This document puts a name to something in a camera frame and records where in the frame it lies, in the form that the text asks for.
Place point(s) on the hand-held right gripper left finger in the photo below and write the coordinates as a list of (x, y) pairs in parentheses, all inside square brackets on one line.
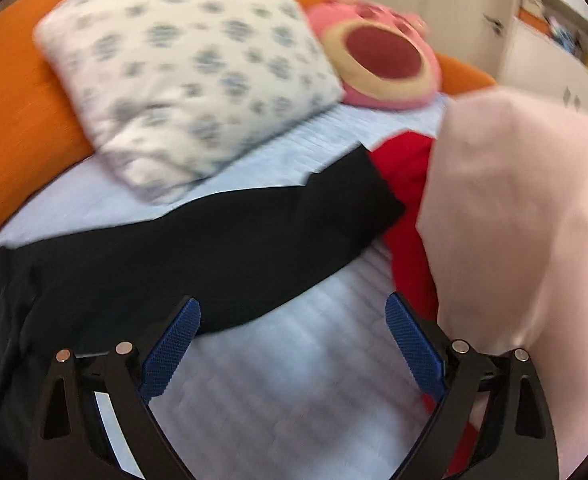
[(169, 355)]

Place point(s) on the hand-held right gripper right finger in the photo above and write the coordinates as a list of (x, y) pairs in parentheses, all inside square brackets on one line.
[(414, 350)]

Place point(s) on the black garment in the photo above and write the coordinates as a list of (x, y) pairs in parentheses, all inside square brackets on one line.
[(174, 260)]

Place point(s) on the red garment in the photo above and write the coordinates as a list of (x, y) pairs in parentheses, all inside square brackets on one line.
[(409, 250)]

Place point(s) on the pale pink garment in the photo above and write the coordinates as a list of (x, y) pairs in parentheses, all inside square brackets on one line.
[(514, 220)]

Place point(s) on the orange padded headboard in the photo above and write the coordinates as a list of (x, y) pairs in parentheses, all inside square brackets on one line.
[(14, 125)]

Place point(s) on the white pillow with grey-blue print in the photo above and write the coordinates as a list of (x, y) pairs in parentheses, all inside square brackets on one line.
[(184, 60)]

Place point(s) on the pink plush bear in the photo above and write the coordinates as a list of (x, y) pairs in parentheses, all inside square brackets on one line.
[(374, 45)]

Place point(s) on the white cabinet with shelf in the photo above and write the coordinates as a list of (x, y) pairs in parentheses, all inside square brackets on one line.
[(539, 60)]

